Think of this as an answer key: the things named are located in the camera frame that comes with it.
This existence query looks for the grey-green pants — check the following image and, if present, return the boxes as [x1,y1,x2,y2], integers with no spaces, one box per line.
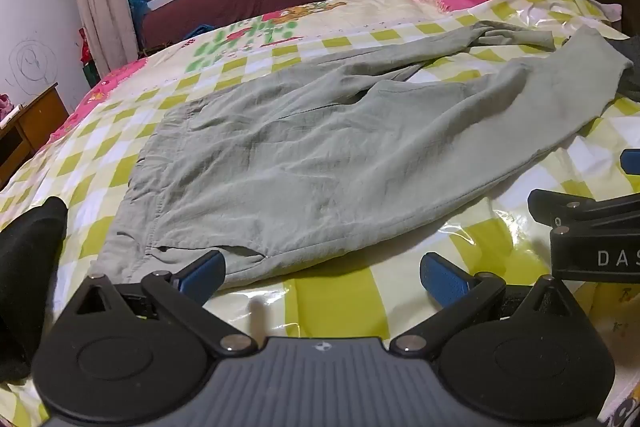
[92,21,635,290]

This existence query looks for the wooden desk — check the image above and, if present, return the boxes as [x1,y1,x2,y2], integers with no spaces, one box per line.
[0,82,71,192]

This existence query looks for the blue cloth on sofa arm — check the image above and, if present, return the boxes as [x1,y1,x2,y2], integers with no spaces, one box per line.
[126,0,152,22]

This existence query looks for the dark grey cloth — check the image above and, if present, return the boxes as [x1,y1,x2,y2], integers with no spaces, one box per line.
[605,34,640,104]

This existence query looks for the small blue cloth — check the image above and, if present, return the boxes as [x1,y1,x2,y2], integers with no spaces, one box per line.
[181,24,217,42]

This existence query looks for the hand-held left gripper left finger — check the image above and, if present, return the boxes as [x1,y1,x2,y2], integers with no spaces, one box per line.
[60,251,258,355]

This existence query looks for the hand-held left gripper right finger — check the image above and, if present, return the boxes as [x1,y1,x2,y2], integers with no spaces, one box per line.
[389,253,581,354]

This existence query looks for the yellow checked plastic bed cover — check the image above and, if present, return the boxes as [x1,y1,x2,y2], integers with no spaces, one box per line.
[0,0,640,427]

